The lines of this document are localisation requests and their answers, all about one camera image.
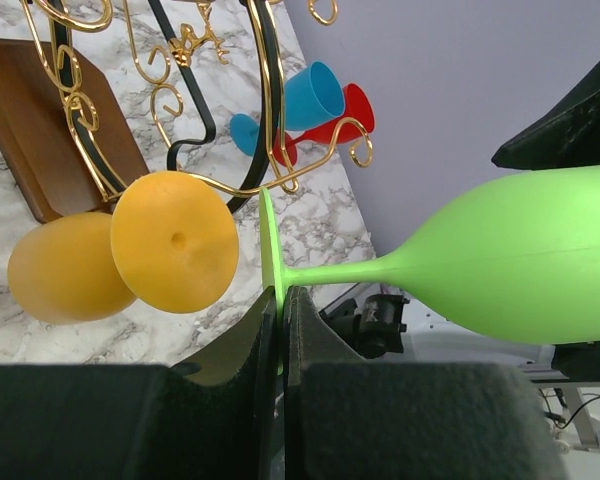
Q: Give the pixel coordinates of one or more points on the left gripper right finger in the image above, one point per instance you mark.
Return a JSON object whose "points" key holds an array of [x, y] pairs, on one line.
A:
{"points": [[349, 418]]}

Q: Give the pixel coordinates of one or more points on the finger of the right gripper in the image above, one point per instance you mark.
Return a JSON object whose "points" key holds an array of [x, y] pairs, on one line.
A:
{"points": [[567, 136]]}

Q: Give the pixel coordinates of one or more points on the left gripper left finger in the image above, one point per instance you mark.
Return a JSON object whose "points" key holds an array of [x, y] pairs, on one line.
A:
{"points": [[207, 417]]}

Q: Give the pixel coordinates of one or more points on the green wine glass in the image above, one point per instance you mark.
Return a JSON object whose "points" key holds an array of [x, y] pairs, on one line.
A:
{"points": [[515, 259]]}

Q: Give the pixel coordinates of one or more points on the yellow wine glass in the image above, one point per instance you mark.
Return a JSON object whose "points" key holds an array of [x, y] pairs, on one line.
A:
{"points": [[170, 242]]}

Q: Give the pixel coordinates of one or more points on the blue wine glass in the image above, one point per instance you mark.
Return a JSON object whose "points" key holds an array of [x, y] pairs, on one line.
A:
{"points": [[313, 97]]}

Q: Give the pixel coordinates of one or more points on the gold wire wine glass rack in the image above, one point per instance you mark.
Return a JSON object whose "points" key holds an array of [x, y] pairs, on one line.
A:
{"points": [[66, 141]]}

